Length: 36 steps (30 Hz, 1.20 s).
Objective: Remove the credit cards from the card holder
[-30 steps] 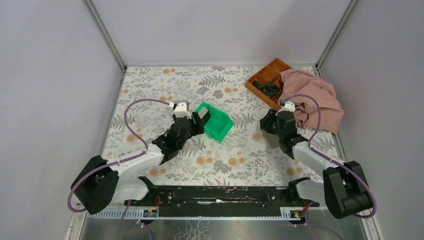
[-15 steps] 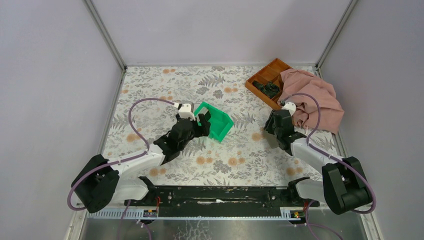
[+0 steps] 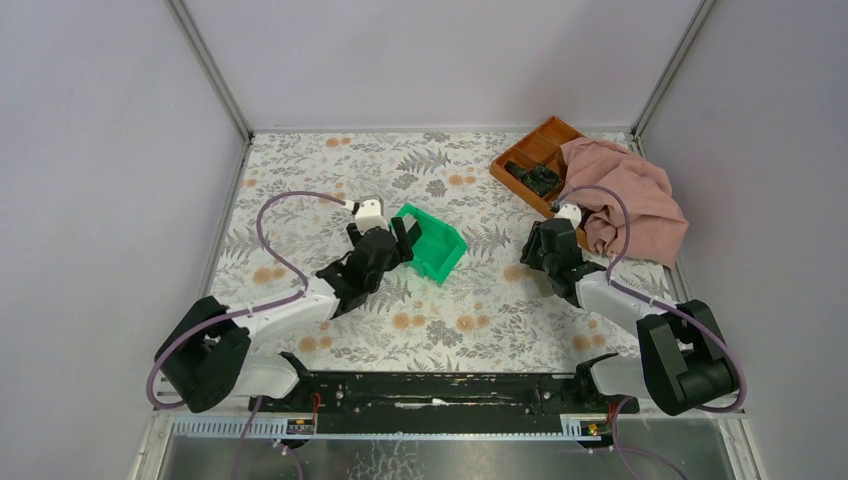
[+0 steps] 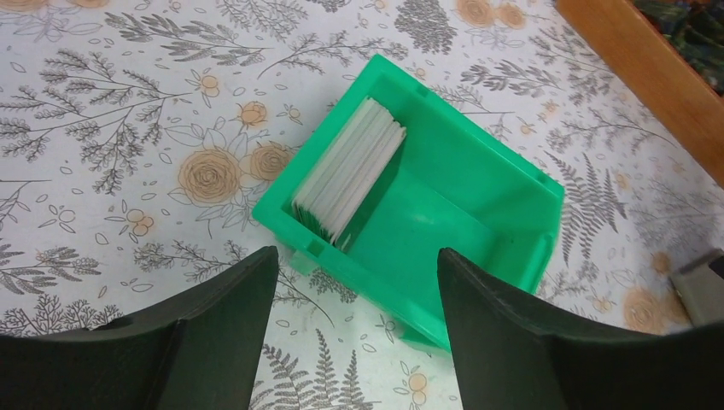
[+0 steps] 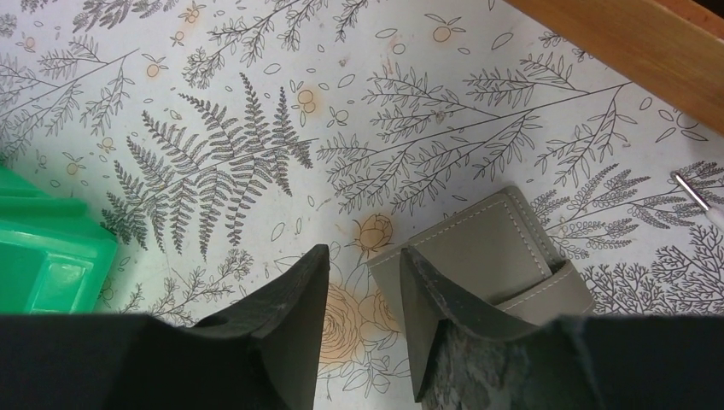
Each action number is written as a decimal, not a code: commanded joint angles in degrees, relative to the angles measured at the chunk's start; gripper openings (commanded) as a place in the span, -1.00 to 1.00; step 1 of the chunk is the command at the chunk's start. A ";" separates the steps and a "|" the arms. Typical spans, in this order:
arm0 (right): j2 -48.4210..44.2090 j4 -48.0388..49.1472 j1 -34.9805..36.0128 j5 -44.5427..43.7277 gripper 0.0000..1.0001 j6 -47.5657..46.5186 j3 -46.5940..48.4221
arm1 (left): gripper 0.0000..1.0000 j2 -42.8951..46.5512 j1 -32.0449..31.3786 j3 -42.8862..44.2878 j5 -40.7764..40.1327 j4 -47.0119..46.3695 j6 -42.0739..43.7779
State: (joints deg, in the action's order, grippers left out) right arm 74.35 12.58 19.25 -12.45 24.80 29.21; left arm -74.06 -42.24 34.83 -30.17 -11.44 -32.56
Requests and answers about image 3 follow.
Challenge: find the green plastic bin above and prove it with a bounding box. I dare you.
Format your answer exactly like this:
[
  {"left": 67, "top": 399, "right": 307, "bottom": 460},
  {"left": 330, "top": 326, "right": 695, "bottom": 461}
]
[{"left": 396, "top": 203, "right": 467, "bottom": 285}]

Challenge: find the grey leather card holder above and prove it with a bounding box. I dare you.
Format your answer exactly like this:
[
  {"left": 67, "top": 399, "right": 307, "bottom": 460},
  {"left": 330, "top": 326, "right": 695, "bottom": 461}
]
[{"left": 530, "top": 271, "right": 563, "bottom": 298}]

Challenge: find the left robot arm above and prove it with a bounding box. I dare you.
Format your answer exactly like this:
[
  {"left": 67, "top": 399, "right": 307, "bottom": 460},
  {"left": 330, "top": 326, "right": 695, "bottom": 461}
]
[{"left": 148, "top": 216, "right": 422, "bottom": 413}]

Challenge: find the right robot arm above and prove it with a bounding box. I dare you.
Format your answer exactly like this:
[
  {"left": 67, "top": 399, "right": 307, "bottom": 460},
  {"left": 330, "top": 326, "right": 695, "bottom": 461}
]
[{"left": 520, "top": 218, "right": 747, "bottom": 416}]

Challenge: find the floral table mat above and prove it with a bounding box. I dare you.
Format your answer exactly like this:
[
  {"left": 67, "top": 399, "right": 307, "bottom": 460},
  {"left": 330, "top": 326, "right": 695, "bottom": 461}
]
[{"left": 210, "top": 132, "right": 639, "bottom": 372}]

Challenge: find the dark green patterned cloth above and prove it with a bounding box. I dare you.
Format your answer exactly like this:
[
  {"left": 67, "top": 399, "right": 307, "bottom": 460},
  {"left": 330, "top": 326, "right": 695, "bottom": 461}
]
[{"left": 505, "top": 162, "right": 559, "bottom": 197}]

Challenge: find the orange compartment tray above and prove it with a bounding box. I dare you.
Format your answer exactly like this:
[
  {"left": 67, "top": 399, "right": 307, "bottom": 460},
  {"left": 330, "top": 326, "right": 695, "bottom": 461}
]
[{"left": 489, "top": 116, "right": 583, "bottom": 218}]

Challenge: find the pink cloth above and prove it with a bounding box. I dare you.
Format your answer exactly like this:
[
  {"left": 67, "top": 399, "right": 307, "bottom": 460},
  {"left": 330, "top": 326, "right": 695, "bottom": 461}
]
[{"left": 561, "top": 137, "right": 689, "bottom": 268}]

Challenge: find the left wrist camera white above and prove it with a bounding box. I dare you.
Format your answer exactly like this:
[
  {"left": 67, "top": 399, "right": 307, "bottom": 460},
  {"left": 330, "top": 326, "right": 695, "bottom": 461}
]
[{"left": 354, "top": 195, "right": 389, "bottom": 234}]

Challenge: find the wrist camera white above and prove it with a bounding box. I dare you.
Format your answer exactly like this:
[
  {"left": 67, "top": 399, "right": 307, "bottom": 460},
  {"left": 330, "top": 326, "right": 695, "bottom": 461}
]
[
  {"left": 354, "top": 195, "right": 389, "bottom": 234},
  {"left": 554, "top": 202, "right": 583, "bottom": 229}
]

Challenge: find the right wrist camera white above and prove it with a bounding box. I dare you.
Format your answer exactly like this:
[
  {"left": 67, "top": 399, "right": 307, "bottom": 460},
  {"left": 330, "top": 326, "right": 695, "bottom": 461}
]
[{"left": 554, "top": 202, "right": 583, "bottom": 229}]

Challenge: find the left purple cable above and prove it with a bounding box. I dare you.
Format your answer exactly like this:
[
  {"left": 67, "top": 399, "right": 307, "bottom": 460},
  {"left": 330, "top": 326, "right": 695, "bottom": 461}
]
[{"left": 145, "top": 190, "right": 348, "bottom": 412}]

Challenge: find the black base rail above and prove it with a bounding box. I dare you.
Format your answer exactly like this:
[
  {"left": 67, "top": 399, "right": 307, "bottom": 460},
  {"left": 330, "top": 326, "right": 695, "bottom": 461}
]
[{"left": 249, "top": 371, "right": 621, "bottom": 435}]

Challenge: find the aluminium frame post right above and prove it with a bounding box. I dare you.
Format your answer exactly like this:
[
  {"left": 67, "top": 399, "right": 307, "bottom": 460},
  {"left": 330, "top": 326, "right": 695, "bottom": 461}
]
[{"left": 631, "top": 0, "right": 719, "bottom": 143}]

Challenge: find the aluminium frame post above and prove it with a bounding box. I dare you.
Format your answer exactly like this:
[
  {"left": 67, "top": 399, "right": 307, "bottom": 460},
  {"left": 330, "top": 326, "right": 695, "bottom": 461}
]
[
  {"left": 164, "top": 0, "right": 253, "bottom": 143},
  {"left": 631, "top": 0, "right": 719, "bottom": 143}
]

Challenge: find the aluminium frame post left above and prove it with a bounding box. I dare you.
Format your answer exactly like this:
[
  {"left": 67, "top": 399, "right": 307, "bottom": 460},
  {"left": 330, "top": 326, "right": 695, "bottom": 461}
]
[{"left": 164, "top": 0, "right": 253, "bottom": 143}]

